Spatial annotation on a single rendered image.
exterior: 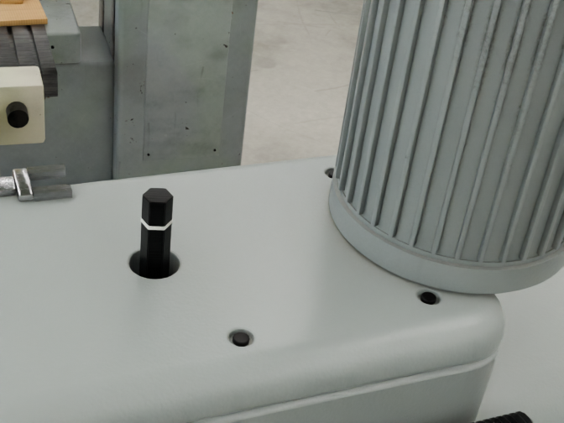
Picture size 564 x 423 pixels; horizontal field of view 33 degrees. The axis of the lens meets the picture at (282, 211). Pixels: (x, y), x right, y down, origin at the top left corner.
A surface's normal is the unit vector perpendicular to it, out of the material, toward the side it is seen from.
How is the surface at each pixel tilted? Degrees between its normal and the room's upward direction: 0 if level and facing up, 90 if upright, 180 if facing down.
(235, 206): 0
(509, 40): 90
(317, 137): 0
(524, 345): 0
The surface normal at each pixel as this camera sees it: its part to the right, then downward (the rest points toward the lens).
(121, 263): 0.11, -0.82
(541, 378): 0.19, -0.66
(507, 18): -0.25, 0.53
